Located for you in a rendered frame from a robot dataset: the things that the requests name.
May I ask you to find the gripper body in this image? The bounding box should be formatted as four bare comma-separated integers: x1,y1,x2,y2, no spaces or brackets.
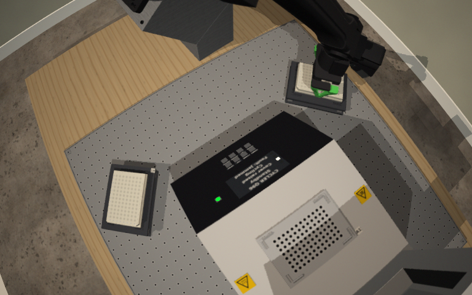
311,43,342,92

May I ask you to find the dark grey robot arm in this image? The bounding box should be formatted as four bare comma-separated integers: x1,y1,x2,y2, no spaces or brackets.
122,0,386,78

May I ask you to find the white well pcr plate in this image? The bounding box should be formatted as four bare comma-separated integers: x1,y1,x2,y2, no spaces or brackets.
106,170,148,228

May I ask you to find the cream well plate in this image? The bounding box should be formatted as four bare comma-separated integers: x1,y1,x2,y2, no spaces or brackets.
295,62,344,102

